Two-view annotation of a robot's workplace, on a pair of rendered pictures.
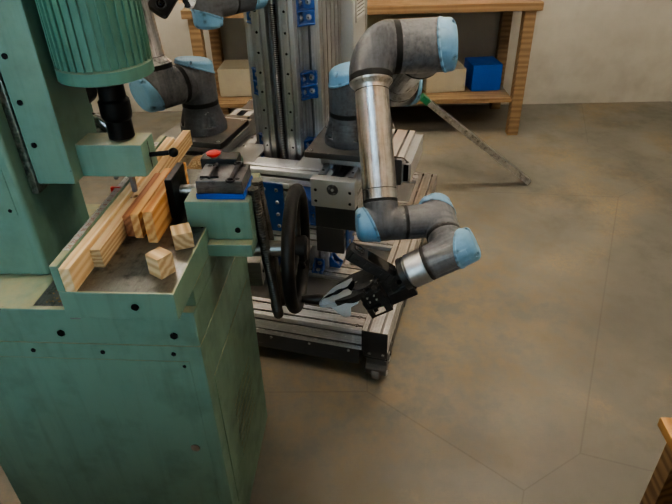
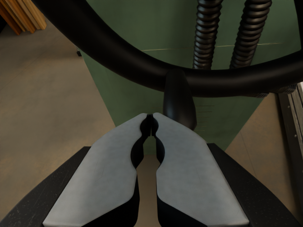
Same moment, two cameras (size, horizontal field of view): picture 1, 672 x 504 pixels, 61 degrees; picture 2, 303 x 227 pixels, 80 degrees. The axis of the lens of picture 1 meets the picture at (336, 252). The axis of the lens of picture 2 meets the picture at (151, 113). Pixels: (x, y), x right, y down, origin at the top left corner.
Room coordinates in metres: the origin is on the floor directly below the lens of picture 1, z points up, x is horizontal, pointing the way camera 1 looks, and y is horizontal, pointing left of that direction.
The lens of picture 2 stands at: (1.01, -0.03, 0.82)
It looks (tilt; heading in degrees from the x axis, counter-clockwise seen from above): 57 degrees down; 91
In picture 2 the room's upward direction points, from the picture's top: 7 degrees counter-clockwise
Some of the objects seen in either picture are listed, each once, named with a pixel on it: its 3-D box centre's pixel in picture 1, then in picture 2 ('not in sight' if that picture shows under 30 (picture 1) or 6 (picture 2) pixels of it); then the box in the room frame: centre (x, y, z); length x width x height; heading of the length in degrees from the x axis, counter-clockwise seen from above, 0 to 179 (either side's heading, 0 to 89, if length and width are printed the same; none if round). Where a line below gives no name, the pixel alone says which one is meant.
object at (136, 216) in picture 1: (154, 200); not in sight; (1.11, 0.39, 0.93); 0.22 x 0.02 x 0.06; 175
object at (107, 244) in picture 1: (151, 186); not in sight; (1.19, 0.42, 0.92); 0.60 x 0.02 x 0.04; 175
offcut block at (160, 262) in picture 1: (160, 262); not in sight; (0.87, 0.32, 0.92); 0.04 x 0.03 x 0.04; 52
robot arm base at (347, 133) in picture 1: (348, 125); not in sight; (1.68, -0.05, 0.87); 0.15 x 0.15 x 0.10
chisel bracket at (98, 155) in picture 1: (118, 157); not in sight; (1.11, 0.45, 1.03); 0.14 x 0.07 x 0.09; 85
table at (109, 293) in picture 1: (191, 222); not in sight; (1.11, 0.32, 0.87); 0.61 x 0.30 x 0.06; 175
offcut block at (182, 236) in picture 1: (182, 236); not in sight; (0.97, 0.30, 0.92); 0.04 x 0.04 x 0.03; 20
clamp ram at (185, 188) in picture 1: (191, 190); not in sight; (1.11, 0.31, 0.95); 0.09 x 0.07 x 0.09; 175
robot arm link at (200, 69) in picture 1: (194, 78); not in sight; (1.82, 0.43, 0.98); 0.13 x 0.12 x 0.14; 136
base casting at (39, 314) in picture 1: (102, 265); not in sight; (1.12, 0.55, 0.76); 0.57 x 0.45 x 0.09; 85
